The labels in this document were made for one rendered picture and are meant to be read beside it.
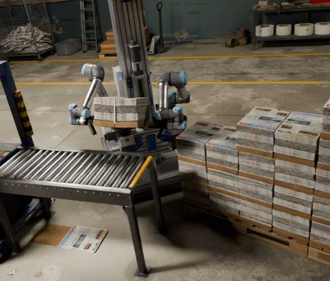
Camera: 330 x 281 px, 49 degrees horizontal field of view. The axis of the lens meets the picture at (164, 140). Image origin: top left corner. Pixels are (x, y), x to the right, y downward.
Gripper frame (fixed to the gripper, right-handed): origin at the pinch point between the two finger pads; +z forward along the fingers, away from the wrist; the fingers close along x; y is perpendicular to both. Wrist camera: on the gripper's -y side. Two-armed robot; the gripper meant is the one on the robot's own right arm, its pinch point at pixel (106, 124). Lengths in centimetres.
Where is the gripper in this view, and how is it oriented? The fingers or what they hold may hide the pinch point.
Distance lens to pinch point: 318.9
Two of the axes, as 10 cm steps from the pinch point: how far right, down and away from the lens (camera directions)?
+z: 9.5, 0.5, -3.2
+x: 3.2, -1.2, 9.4
